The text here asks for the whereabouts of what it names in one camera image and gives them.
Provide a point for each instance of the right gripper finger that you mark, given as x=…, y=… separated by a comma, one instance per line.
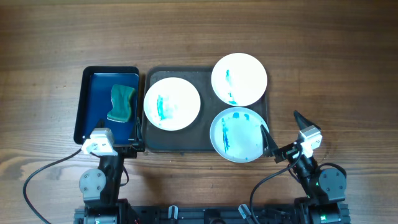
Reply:
x=270, y=148
x=303, y=122

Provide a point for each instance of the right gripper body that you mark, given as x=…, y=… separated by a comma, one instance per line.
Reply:
x=286, y=150

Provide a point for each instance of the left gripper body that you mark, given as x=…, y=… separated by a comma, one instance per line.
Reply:
x=121, y=155

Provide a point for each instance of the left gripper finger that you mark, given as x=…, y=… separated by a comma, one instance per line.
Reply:
x=100, y=124
x=136, y=138

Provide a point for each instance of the green yellow sponge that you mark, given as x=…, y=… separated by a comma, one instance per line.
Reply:
x=121, y=98

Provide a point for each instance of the white plate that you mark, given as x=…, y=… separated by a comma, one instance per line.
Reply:
x=172, y=104
x=239, y=79
x=235, y=134

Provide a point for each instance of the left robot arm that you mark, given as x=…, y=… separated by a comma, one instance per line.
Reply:
x=100, y=187

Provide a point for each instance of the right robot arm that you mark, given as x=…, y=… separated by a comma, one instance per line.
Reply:
x=324, y=184

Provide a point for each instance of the small black water tray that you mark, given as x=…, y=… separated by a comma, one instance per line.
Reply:
x=95, y=102

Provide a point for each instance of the large dark serving tray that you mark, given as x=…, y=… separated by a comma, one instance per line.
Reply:
x=196, y=136

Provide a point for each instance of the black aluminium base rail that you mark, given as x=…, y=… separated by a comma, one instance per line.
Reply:
x=211, y=214

